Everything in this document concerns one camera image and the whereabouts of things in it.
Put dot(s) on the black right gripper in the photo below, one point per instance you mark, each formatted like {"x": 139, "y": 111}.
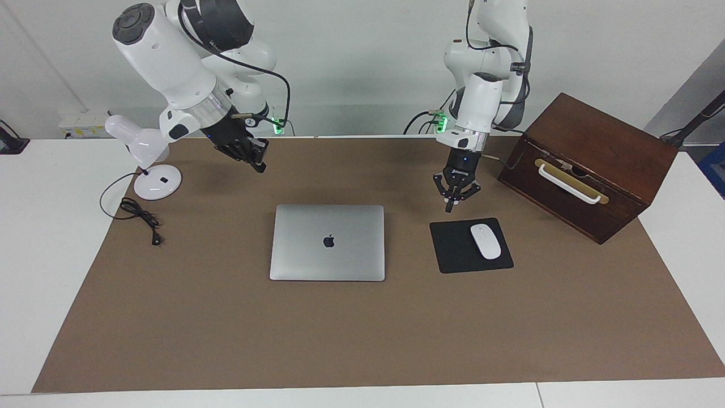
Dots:
{"x": 232, "y": 136}

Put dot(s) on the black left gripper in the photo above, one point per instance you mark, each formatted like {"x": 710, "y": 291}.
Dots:
{"x": 461, "y": 167}

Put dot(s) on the grey Apple laptop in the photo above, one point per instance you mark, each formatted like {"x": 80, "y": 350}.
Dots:
{"x": 328, "y": 260}

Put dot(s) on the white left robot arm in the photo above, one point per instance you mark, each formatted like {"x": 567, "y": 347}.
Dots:
{"x": 481, "y": 96}

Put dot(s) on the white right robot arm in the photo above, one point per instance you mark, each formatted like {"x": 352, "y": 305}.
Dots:
{"x": 164, "y": 56}

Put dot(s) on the black mouse pad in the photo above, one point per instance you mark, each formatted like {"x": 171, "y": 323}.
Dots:
{"x": 453, "y": 249}

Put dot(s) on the white computer mouse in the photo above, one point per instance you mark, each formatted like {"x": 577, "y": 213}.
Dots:
{"x": 486, "y": 242}

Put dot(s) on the white desk lamp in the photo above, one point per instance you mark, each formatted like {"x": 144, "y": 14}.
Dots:
{"x": 141, "y": 144}

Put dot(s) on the dark wooden box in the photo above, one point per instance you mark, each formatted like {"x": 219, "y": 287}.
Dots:
{"x": 600, "y": 136}

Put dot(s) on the white power strip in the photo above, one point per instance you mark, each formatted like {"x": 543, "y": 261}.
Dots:
{"x": 85, "y": 124}

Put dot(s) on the brown table mat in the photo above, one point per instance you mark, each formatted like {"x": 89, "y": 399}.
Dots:
{"x": 362, "y": 334}

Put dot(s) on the black clamp object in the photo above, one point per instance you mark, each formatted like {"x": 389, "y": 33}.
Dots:
{"x": 11, "y": 144}

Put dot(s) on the black stand leg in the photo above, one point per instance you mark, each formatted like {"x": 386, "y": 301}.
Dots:
{"x": 699, "y": 116}

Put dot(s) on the blue crate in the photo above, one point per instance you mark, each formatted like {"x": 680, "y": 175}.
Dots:
{"x": 715, "y": 167}

